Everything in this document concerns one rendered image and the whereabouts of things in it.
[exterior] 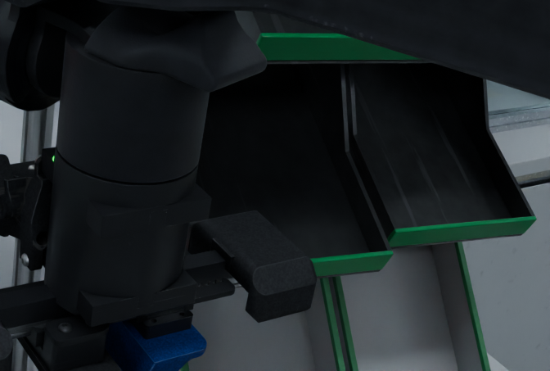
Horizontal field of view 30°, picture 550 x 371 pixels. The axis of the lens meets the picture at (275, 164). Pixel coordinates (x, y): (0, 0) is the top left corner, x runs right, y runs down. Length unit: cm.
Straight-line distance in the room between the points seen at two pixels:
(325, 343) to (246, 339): 6
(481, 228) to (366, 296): 15
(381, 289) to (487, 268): 102
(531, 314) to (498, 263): 22
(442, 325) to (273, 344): 18
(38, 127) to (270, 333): 26
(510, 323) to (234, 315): 131
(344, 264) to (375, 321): 20
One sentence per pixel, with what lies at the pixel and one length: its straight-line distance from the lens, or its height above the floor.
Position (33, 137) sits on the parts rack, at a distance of 88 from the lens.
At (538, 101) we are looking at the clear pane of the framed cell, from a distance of 199.
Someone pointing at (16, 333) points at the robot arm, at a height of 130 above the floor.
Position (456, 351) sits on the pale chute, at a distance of 93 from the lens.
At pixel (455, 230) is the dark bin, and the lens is 78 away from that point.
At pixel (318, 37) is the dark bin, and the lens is 61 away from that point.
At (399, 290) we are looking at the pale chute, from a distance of 91.
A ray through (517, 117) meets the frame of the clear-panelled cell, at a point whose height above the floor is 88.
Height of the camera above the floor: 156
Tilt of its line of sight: 26 degrees down
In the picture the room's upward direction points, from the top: 11 degrees clockwise
